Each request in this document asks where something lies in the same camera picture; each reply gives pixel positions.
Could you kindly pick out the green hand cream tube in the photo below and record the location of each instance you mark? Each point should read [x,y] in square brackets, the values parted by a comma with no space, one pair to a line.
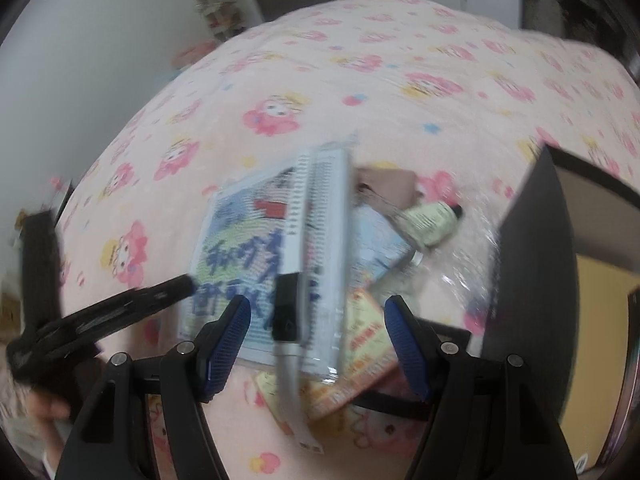
[430,224]

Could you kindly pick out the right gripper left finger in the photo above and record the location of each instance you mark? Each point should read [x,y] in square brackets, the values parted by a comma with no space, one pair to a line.
[112,437]

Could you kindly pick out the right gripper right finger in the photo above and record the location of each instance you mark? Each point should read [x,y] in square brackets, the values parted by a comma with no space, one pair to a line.
[485,419]

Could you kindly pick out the person's left hand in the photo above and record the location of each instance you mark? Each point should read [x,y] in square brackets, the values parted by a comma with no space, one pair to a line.
[46,410]

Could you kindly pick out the yellow envelope in box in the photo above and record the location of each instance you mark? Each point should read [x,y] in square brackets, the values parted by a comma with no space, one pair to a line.
[600,358]

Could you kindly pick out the clear bag with blue card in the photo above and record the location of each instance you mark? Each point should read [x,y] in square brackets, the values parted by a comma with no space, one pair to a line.
[383,241]

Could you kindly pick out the comic pouch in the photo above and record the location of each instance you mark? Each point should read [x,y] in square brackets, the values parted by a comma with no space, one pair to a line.
[292,217]

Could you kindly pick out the white smartwatch with band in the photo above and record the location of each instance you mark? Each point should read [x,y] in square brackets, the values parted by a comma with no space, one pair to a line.
[287,335]

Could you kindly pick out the black storage box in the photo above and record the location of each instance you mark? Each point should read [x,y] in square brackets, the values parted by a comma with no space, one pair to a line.
[566,208]

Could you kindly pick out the pink cartoon blanket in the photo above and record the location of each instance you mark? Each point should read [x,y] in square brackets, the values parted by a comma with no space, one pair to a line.
[461,101]

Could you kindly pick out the beige fabric pouch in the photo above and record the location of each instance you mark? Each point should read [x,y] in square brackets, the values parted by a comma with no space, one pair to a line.
[393,186]

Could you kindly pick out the white shelf with trinkets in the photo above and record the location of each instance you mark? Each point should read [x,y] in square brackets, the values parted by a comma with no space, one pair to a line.
[228,18]

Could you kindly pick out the orange red card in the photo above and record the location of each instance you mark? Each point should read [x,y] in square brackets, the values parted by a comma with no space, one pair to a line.
[368,357]

